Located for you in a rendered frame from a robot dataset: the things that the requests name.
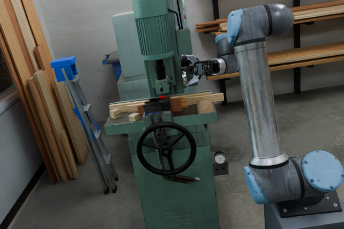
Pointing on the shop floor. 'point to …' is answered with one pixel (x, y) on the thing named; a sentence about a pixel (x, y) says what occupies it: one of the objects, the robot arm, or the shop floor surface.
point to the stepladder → (66, 73)
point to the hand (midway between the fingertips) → (181, 70)
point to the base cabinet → (178, 192)
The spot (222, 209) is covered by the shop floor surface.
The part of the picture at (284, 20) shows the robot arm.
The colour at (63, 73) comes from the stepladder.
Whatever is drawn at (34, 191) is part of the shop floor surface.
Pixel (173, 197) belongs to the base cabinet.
